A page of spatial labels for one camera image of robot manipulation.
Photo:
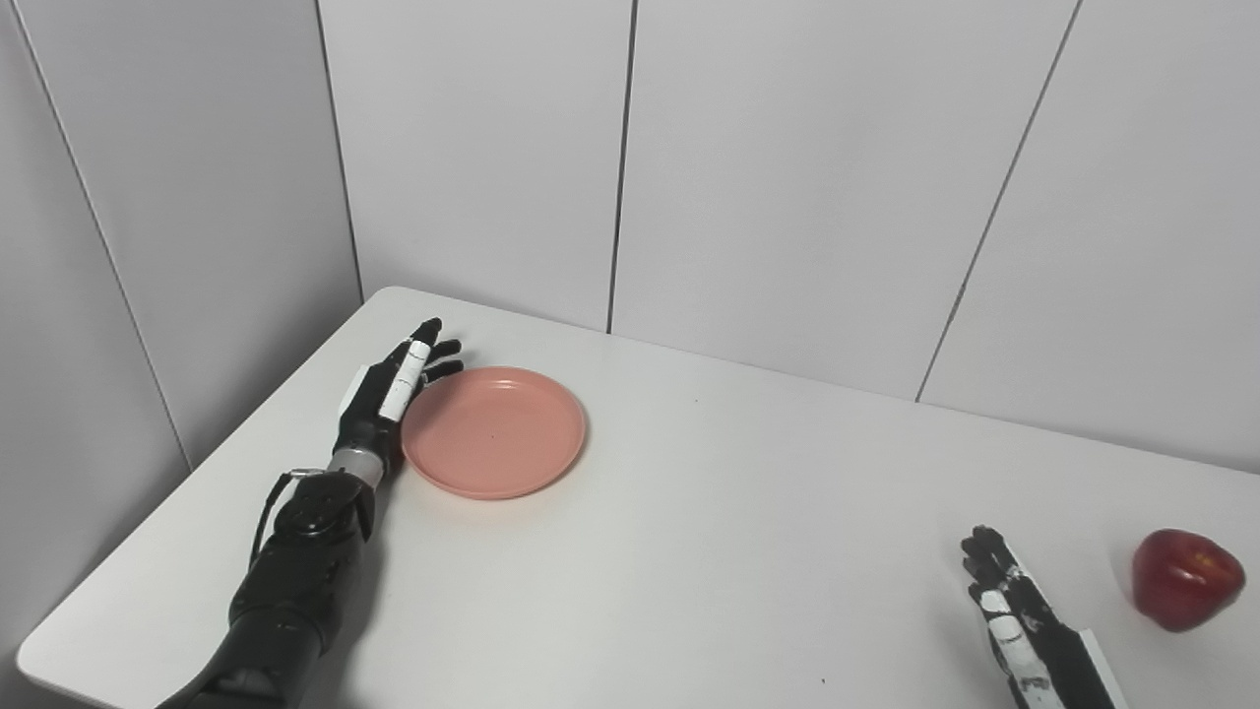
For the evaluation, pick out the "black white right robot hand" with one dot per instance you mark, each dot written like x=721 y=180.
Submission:
x=1034 y=640

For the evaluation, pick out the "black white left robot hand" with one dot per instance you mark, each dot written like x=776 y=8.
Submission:
x=379 y=404

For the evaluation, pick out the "pink round plate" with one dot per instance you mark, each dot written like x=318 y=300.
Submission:
x=492 y=433

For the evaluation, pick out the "red apple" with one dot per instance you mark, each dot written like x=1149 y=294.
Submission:
x=1186 y=579

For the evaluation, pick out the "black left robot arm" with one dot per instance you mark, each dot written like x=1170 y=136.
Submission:
x=285 y=591

